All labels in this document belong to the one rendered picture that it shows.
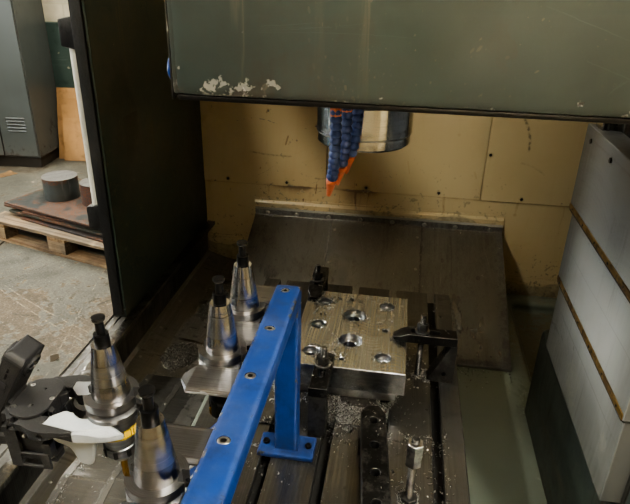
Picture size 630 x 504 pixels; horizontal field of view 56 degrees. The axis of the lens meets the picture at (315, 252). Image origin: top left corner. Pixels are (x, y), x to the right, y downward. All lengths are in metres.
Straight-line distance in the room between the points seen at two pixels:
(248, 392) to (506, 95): 0.44
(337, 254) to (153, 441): 1.53
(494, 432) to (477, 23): 1.18
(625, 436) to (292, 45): 0.76
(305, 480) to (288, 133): 1.33
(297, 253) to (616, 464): 1.29
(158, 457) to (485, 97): 0.49
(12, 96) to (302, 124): 4.04
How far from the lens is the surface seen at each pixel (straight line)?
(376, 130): 0.94
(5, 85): 5.82
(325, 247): 2.08
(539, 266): 2.27
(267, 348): 0.79
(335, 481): 1.07
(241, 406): 0.70
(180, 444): 0.68
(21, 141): 5.89
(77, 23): 1.48
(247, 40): 0.69
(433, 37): 0.67
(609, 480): 1.12
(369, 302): 1.36
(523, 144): 2.09
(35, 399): 0.80
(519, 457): 1.60
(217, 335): 0.77
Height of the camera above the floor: 1.68
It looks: 26 degrees down
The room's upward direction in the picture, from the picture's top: 1 degrees clockwise
